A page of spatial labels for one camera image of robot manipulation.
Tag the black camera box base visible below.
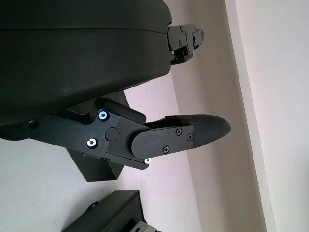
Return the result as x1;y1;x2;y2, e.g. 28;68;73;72
61;190;146;232

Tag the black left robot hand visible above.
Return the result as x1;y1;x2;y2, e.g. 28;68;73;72
0;0;231;171

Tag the black RealSense box lid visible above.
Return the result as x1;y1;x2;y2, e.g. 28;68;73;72
59;90;132;182

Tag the small silver depth camera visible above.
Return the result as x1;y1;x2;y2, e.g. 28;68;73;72
129;221;159;232

